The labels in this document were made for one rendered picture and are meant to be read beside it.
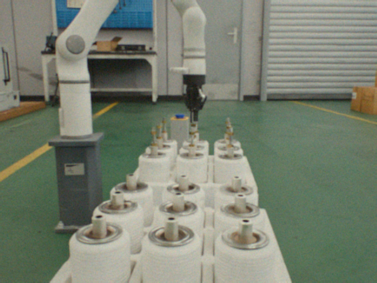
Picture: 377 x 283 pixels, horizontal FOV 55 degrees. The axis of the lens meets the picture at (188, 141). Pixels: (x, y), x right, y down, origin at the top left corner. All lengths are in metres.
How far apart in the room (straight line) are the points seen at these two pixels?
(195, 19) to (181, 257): 0.79
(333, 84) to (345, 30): 0.87
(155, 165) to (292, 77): 5.39
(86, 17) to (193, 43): 0.33
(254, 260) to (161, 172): 0.60
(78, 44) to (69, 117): 0.22
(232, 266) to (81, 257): 0.23
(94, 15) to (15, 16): 5.45
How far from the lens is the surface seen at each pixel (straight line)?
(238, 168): 1.10
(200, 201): 0.81
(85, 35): 1.16
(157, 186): 1.09
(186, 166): 1.09
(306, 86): 6.45
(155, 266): 0.59
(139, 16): 6.04
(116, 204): 0.72
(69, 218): 1.25
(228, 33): 6.14
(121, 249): 0.61
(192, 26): 1.18
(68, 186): 1.21
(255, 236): 0.61
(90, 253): 0.60
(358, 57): 6.81
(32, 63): 6.48
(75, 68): 1.21
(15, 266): 1.12
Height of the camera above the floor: 0.52
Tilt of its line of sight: 11 degrees down
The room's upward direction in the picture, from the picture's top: straight up
